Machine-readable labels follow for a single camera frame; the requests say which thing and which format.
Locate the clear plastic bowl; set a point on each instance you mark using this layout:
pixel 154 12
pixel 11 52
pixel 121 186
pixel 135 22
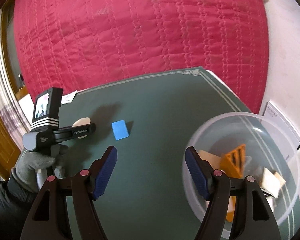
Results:
pixel 245 144

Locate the grey gloved left hand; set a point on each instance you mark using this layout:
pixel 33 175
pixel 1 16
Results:
pixel 24 172

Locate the white wall panel box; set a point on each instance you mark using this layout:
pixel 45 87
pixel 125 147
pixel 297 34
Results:
pixel 273 113

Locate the green table mat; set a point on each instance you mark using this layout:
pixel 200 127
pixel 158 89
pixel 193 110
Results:
pixel 150 194

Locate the white round lid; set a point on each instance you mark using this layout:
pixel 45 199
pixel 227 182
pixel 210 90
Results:
pixel 81 123

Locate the pale green wedge block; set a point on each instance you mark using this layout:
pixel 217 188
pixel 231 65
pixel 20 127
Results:
pixel 271 183

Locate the orange striped wedge block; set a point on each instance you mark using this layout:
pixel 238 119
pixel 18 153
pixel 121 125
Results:
pixel 232 163

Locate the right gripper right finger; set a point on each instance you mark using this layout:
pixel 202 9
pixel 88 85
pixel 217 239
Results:
pixel 253 217

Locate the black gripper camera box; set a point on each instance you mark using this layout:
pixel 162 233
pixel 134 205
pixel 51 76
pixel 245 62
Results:
pixel 46 110

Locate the white paper label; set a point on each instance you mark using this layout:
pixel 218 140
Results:
pixel 68 98

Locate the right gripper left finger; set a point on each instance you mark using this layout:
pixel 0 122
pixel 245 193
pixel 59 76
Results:
pixel 48 217

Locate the blue foam block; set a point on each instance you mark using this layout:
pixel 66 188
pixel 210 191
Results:
pixel 120 130

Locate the red quilted bedspread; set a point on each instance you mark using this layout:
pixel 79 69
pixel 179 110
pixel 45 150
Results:
pixel 79 44

